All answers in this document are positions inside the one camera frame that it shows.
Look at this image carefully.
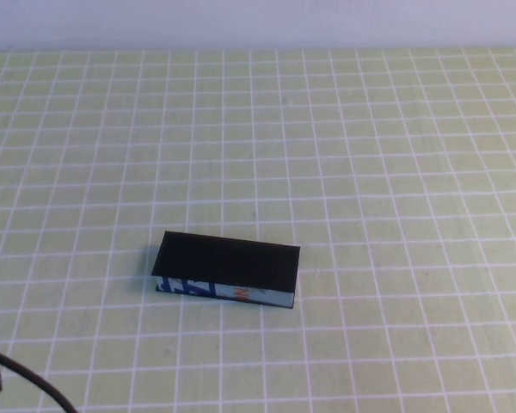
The black glasses case printed side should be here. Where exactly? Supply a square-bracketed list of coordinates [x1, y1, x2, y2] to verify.
[150, 231, 302, 311]

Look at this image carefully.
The green white grid tablecloth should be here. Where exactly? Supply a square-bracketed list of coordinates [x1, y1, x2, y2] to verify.
[0, 46, 516, 413]

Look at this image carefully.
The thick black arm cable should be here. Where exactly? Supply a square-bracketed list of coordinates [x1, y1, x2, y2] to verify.
[0, 343, 77, 413]

